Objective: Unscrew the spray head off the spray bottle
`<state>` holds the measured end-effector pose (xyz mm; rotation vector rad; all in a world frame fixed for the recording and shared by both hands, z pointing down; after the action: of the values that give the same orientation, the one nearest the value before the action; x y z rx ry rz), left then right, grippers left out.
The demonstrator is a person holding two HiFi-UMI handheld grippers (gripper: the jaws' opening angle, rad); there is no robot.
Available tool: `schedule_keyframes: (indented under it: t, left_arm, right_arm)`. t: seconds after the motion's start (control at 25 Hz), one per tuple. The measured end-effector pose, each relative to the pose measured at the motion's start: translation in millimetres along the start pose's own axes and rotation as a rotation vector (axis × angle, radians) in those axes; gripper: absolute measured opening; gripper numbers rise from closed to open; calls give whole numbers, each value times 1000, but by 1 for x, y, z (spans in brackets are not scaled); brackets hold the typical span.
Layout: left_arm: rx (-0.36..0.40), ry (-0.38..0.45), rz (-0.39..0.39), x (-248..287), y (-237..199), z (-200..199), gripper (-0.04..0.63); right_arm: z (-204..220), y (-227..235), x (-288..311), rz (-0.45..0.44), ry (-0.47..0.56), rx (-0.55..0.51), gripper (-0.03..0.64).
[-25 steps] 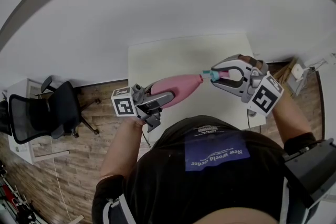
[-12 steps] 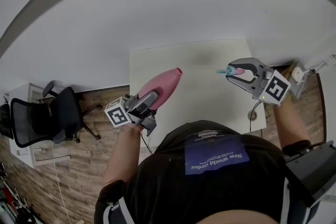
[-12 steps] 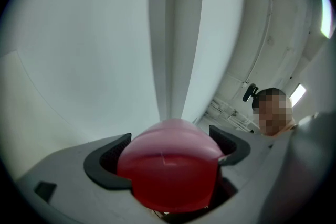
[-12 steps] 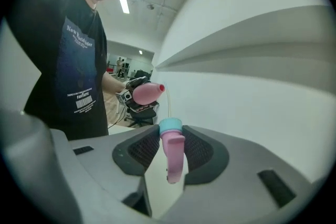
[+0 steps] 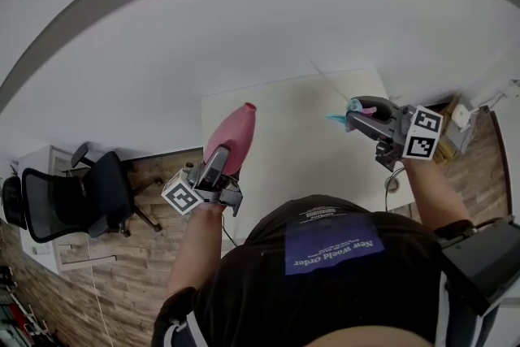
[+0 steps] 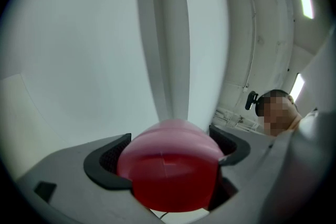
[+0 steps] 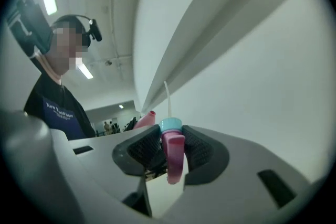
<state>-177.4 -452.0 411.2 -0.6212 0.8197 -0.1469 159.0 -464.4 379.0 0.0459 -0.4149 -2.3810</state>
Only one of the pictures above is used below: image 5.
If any person's right forearm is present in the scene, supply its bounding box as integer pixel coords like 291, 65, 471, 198
400, 159, 475, 232

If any person's left forearm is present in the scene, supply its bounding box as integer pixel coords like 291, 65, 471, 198
167, 202, 228, 297

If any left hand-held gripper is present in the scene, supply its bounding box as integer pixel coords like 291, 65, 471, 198
161, 145, 245, 219

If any person's black t-shirt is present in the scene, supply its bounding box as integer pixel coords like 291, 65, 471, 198
151, 194, 453, 347

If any black office chair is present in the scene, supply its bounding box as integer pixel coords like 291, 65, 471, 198
1, 141, 164, 245

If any small white device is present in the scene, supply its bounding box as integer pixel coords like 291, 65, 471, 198
451, 103, 473, 132

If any cardboard box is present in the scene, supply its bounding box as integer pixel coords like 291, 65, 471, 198
433, 94, 475, 164

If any white cabinet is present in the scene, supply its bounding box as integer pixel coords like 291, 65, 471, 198
15, 145, 119, 274

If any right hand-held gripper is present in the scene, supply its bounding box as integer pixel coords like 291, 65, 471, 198
345, 95, 444, 172

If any dark rack with red parts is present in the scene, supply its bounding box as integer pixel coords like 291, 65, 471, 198
0, 263, 56, 347

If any blue and pink spray head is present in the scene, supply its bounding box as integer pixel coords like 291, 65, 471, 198
310, 59, 377, 134

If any grey cable on table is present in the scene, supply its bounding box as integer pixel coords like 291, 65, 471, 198
383, 165, 408, 213

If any pink spray bottle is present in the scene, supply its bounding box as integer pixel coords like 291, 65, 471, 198
201, 102, 258, 180

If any thin white floor cable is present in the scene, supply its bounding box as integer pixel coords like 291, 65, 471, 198
85, 234, 110, 340

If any black box on shoulder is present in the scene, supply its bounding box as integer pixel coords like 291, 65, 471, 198
433, 215, 520, 318

